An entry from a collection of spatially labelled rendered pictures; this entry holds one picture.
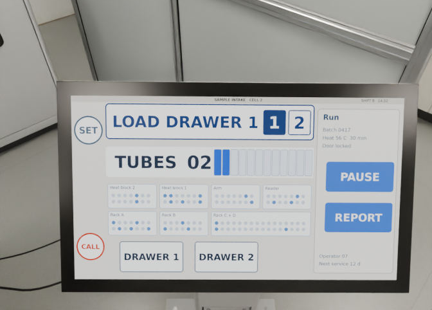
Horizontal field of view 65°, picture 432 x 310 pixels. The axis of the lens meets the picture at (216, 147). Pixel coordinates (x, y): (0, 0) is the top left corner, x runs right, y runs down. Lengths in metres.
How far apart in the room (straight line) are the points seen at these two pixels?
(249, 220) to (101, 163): 0.23
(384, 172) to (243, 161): 0.21
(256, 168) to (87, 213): 0.25
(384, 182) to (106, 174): 0.40
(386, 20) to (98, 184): 0.85
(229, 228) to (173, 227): 0.08
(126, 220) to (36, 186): 1.64
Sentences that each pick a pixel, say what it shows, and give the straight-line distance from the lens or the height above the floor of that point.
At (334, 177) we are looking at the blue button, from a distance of 0.52.
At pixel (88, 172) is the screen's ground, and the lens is 0.52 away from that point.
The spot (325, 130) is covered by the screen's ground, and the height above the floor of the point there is 1.15.
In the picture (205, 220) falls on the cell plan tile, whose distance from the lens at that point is 0.50.
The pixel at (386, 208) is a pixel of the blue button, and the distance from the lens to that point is 0.56.
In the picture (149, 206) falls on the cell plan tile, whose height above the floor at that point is 1.06.
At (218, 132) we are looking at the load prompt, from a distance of 0.48.
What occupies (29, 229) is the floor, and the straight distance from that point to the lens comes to 1.96.
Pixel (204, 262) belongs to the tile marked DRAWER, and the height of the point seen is 1.00.
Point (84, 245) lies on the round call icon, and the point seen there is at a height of 1.02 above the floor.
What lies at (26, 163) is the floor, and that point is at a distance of 2.29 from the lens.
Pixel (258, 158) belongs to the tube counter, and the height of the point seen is 1.12.
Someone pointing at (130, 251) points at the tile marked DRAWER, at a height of 1.01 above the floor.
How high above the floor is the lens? 1.46
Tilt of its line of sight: 44 degrees down
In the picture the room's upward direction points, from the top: 1 degrees clockwise
